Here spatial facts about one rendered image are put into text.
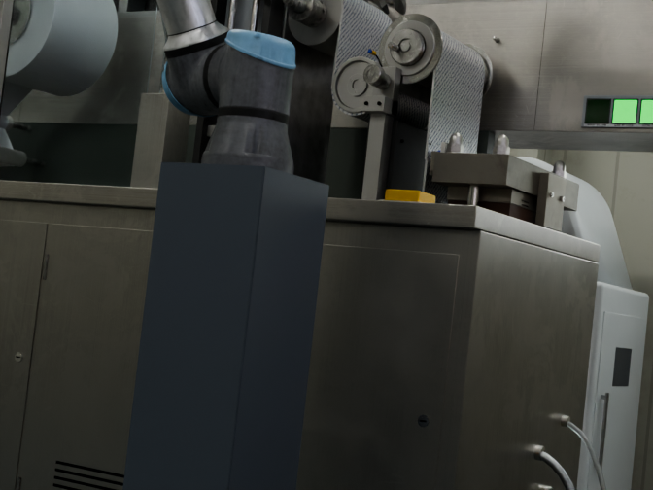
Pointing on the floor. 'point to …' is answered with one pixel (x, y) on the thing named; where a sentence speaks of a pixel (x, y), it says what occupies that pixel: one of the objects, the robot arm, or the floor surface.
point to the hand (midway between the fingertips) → (391, 10)
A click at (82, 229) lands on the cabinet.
